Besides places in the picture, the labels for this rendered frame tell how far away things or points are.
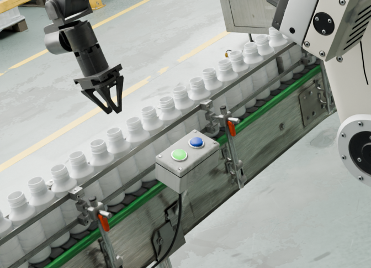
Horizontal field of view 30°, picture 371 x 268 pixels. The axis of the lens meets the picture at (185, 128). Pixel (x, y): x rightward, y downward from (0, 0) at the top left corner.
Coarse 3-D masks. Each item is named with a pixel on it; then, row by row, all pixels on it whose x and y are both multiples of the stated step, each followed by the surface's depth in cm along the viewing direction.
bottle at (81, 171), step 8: (80, 152) 160; (72, 160) 158; (80, 160) 158; (72, 168) 159; (80, 168) 158; (88, 168) 159; (72, 176) 159; (80, 176) 158; (88, 176) 159; (80, 184) 159; (96, 184) 161; (88, 192) 160; (96, 192) 161; (88, 200) 161
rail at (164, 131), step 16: (288, 48) 205; (240, 80) 191; (272, 80) 201; (192, 112) 179; (144, 144) 168; (96, 176) 159; (144, 176) 170; (48, 208) 150; (0, 240) 143; (48, 240) 152; (32, 256) 149
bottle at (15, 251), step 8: (0, 208) 145; (0, 216) 145; (0, 224) 145; (8, 224) 146; (0, 232) 144; (8, 232) 145; (8, 240) 146; (16, 240) 148; (0, 248) 146; (8, 248) 146; (16, 248) 148; (0, 256) 147; (8, 256) 147; (16, 256) 148; (8, 264) 147; (24, 264) 150
